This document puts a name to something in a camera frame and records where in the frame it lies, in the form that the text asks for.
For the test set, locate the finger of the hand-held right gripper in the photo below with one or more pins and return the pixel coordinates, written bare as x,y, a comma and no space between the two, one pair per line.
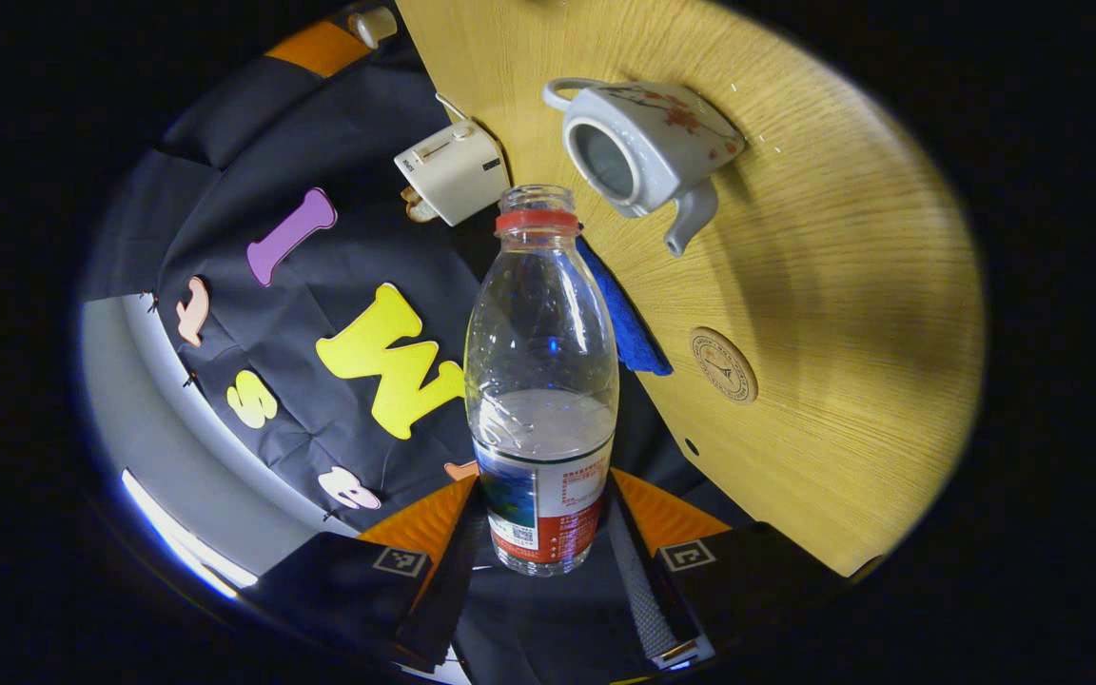
320,48

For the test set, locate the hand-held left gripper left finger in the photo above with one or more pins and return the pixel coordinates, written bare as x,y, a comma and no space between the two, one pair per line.
448,599

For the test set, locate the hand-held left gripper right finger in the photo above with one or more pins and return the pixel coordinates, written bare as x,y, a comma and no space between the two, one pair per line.
643,599

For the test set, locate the white teacup lid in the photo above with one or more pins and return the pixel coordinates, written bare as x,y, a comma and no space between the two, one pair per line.
375,24

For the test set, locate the round wooden coaster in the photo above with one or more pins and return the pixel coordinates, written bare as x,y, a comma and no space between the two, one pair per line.
724,366

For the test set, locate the clear plastic water bottle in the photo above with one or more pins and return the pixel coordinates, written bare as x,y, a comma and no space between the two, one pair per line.
541,323

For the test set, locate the white ceramic teacup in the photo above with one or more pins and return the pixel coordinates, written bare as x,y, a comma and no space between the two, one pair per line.
672,143

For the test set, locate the white toaster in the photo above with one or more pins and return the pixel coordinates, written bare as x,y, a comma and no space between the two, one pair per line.
458,171

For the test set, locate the toasted bread slice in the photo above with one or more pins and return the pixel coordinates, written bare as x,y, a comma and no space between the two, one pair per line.
418,209

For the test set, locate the black backdrop cloth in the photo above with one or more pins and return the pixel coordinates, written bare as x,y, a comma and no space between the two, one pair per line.
320,285

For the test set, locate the blue towel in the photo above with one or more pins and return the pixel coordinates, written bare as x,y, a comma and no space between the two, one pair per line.
629,328

